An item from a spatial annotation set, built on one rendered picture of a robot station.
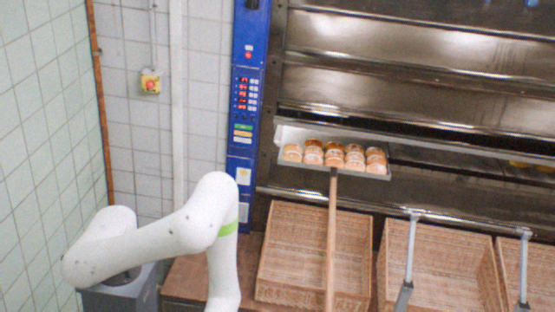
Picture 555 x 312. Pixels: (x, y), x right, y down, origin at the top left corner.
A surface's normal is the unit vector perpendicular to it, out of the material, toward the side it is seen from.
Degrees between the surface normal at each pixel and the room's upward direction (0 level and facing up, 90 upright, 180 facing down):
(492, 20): 90
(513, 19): 90
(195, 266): 0
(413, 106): 70
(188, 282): 0
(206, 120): 90
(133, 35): 90
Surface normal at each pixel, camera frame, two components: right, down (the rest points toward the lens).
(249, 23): -0.12, 0.53
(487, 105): -0.08, 0.21
